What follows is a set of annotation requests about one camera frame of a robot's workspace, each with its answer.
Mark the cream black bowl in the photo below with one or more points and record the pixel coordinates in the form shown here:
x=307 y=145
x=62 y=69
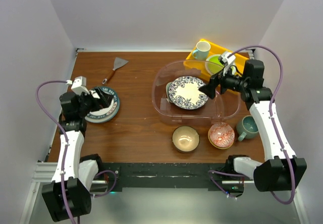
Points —
x=185 y=139

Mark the metal scraper wooden handle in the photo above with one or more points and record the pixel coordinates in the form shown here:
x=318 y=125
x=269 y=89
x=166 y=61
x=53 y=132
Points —
x=118 y=63

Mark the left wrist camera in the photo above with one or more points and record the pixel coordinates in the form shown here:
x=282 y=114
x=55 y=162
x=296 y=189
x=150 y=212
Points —
x=78 y=85

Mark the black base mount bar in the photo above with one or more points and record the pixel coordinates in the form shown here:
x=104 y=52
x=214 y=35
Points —
x=166 y=175

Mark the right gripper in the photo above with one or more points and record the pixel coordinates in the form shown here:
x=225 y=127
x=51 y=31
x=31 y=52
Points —
x=209 y=90

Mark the teal ceramic mug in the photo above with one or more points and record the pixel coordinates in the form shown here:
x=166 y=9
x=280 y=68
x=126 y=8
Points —
x=247 y=128

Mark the light blue mug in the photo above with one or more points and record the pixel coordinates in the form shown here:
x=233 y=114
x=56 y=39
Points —
x=201 y=51

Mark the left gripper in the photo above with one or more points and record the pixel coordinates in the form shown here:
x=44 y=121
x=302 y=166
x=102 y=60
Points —
x=102 y=102

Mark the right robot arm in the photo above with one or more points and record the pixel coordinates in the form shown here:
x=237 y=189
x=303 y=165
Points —
x=282 y=170

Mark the clear plastic bin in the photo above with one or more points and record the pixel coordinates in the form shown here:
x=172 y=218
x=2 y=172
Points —
x=221 y=108

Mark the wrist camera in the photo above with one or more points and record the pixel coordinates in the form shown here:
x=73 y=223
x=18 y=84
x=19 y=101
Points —
x=228 y=61
x=78 y=85

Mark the red patterned bowl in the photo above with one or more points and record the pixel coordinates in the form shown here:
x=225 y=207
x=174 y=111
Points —
x=221 y=135

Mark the teal rim lettered plate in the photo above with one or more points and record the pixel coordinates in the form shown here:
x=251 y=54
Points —
x=105 y=114

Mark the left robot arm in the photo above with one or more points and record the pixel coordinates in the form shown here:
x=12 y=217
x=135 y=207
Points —
x=68 y=194

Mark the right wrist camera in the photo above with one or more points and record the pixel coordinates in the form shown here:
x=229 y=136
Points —
x=228 y=61

